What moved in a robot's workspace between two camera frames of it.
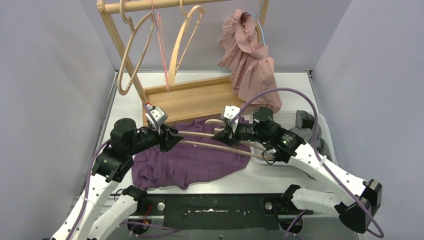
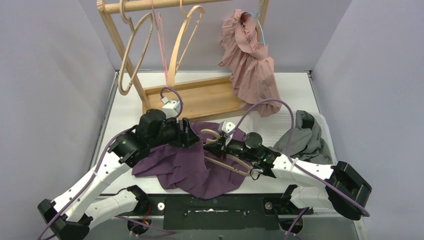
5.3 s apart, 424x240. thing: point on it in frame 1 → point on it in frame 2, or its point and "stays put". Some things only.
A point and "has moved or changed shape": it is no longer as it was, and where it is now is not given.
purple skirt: (184, 164) has moved or changed shape
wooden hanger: (224, 147) has moved or changed shape
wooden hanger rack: (214, 97) stays put
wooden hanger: (129, 21) stays put
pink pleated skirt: (247, 57) stays put
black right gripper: (229, 137) → (219, 147)
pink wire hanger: (162, 42) stays put
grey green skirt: (304, 124) stays put
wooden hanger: (174, 56) stays put
